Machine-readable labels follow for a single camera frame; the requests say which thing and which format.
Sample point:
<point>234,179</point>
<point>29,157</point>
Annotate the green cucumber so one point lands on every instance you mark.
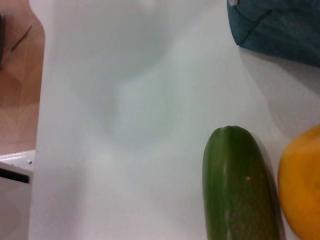
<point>237,187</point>

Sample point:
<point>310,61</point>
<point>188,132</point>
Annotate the white housing with black slot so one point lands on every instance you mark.
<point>15,200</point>

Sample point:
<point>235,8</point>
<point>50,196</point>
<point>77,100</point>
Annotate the yellow orange pear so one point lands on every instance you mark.
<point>302,182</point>

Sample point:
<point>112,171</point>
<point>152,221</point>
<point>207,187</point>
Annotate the dark teal insulated lunch bag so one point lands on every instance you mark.
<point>280,27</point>

